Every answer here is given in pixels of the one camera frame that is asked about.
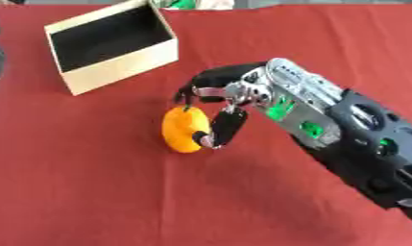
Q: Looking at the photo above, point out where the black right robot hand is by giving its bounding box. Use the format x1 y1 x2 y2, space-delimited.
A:
172 61 272 151

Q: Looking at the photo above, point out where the orange toy fruit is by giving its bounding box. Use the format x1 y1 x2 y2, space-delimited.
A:
159 106 212 154

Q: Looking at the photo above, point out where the tan cardboard box black inside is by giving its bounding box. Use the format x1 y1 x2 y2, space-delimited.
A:
42 0 181 97

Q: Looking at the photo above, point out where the green and white object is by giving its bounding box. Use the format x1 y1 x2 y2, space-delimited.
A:
157 0 236 11

